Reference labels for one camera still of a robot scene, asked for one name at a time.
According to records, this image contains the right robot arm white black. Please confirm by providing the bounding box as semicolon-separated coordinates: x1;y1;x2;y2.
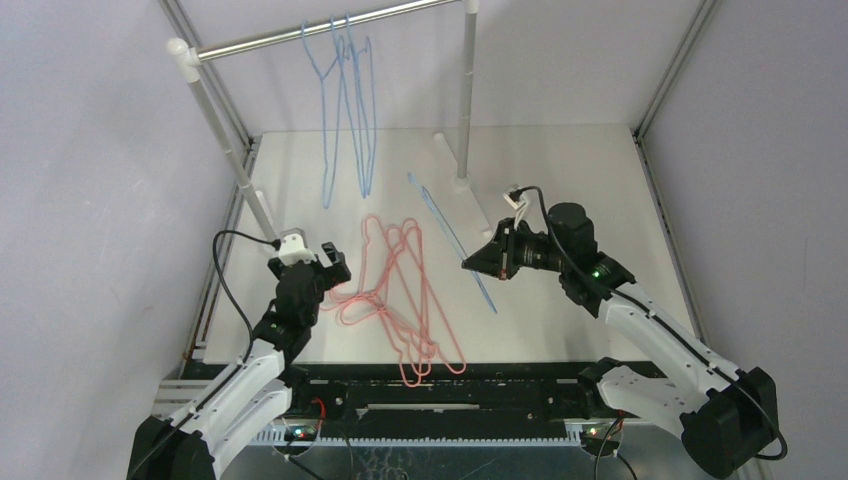
462;203;788;479

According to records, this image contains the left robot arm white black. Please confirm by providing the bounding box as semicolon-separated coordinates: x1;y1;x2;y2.
127;234;351;479

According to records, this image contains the metal clothes rack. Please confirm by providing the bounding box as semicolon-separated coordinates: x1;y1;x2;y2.
162;0;495;248

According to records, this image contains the pink wire hanger middle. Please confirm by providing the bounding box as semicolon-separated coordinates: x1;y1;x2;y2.
354;215;438;388

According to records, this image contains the pink wire hanger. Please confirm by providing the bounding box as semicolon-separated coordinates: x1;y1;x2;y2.
354;215;438;388
321;214;408;326
390;238;467;387

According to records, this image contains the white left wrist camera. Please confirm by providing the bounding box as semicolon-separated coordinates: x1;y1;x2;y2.
277;228;315;267

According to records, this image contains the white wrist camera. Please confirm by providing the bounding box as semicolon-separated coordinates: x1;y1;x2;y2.
277;228;315;267
503;184;532;228

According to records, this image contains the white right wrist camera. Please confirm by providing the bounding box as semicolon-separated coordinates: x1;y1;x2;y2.
503;184;532;228

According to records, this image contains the pink wire hanger left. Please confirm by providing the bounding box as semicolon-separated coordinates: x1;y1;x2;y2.
321;214;408;326

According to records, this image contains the black left camera cable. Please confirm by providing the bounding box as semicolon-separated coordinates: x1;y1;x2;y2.
210;230;280;372

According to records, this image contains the black camera cable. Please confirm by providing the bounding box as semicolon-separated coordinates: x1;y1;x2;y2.
210;230;280;372
516;185;790;462

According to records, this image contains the pink wire hanger right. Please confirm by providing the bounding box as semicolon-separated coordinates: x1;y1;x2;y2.
390;238;467;387

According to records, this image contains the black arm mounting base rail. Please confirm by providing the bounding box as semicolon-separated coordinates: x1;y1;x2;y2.
266;358;662;445

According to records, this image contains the left circuit board with wires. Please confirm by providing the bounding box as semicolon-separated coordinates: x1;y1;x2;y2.
272;397;329;459

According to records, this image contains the circuit board with wires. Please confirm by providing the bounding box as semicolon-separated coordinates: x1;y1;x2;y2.
579;410;629;460
272;397;329;459

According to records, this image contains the right circuit board with wires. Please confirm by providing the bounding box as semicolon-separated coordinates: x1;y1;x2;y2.
579;410;629;460

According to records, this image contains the black right camera cable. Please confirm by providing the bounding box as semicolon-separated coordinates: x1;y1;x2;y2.
516;185;790;462

